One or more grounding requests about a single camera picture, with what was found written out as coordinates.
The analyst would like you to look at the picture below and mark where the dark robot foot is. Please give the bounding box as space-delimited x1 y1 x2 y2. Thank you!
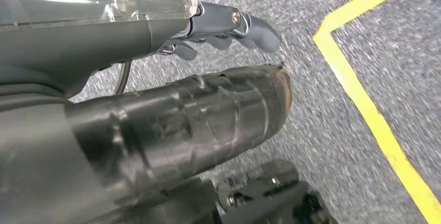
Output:
137 160 340 224

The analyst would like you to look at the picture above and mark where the thin black hand cable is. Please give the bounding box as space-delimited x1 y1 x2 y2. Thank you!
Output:
114 61 132 95

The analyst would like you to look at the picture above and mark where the yellow floor tape square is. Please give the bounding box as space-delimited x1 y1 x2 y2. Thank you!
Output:
313 0 441 224

